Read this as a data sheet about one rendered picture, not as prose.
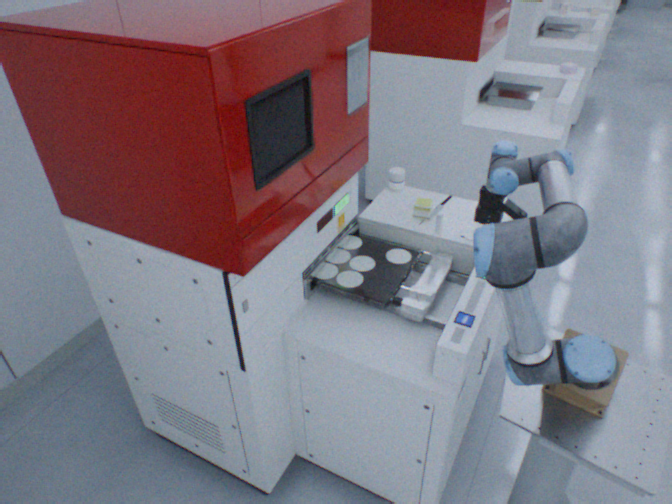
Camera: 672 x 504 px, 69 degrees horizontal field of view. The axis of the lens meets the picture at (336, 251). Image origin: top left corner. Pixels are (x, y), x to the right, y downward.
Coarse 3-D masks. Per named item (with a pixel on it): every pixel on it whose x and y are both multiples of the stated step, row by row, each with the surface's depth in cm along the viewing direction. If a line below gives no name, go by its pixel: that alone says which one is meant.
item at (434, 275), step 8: (432, 264) 194; (440, 264) 193; (448, 264) 193; (424, 272) 189; (432, 272) 189; (440, 272) 189; (448, 272) 192; (424, 280) 185; (432, 280) 185; (440, 280) 185; (432, 288) 182; (400, 312) 173; (408, 312) 171; (424, 312) 171; (416, 320) 171
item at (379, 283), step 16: (368, 240) 205; (352, 256) 195; (368, 256) 195; (384, 256) 195; (416, 256) 195; (368, 272) 187; (384, 272) 187; (400, 272) 187; (352, 288) 179; (368, 288) 179; (384, 288) 179
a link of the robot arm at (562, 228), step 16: (528, 160) 137; (544, 160) 134; (560, 160) 132; (544, 176) 126; (560, 176) 123; (544, 192) 121; (560, 192) 115; (544, 208) 116; (560, 208) 107; (576, 208) 107; (544, 224) 103; (560, 224) 103; (576, 224) 104; (544, 240) 102; (560, 240) 102; (576, 240) 103; (544, 256) 103; (560, 256) 103
